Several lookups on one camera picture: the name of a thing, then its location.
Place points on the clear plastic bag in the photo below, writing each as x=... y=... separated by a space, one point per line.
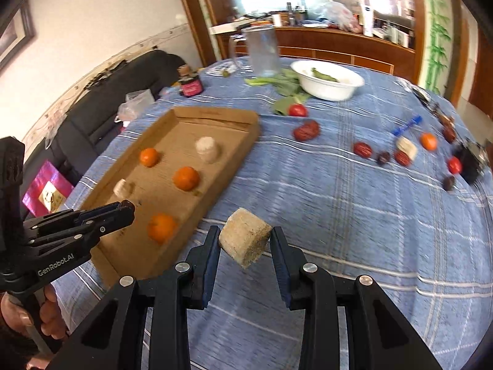
x=135 y=104

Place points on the blue plaid tablecloth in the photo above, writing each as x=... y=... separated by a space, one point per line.
x=429 y=249

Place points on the orange tangerine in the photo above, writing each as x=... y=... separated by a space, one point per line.
x=428 y=141
x=186 y=178
x=149 y=157
x=161 y=228

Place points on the red cherry tomato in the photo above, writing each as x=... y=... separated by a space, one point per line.
x=454 y=165
x=298 y=110

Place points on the red date right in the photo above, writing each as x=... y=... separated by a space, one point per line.
x=402 y=158

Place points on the small dark jar pink label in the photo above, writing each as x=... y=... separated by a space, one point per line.
x=190 y=82

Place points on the black sofa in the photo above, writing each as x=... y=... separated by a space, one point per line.
x=90 y=126

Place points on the white bowl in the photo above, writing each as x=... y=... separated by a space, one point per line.
x=325 y=80

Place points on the clear plastic pitcher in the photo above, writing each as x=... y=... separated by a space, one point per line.
x=262 y=50

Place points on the beige cake piece round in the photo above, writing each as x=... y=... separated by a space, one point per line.
x=207 y=149

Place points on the plastic bag on counter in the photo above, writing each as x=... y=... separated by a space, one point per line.
x=339 y=15

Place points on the pink gift bag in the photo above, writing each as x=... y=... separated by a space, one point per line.
x=47 y=192

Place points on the dark plum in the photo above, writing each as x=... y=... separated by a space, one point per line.
x=448 y=183

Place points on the red cherry tomato right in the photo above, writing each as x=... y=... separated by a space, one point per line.
x=454 y=165

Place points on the wooden counter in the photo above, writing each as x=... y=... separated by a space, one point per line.
x=341 y=47

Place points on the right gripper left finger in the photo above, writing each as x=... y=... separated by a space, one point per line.
x=112 y=335

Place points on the green leafy vegetable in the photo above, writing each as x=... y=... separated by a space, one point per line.
x=287 y=85

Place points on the keys bunch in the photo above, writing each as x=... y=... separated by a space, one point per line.
x=432 y=106

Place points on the shallow cardboard tray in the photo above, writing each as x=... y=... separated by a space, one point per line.
x=174 y=135

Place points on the person's left hand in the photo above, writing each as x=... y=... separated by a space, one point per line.
x=53 y=324

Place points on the dark red fruit far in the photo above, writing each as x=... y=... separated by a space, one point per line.
x=449 y=134

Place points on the red date centre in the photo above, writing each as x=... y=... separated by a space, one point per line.
x=362 y=150

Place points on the blue marker pen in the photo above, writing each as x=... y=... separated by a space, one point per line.
x=408 y=125

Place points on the red cherry tomato left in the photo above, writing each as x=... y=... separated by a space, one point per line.
x=298 y=110

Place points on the black cylindrical device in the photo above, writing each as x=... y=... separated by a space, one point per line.
x=473 y=158

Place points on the large red date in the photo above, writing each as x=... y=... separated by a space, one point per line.
x=309 y=130

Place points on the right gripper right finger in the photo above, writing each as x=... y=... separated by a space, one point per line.
x=379 y=335

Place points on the dark purple date centre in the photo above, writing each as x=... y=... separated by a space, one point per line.
x=383 y=158

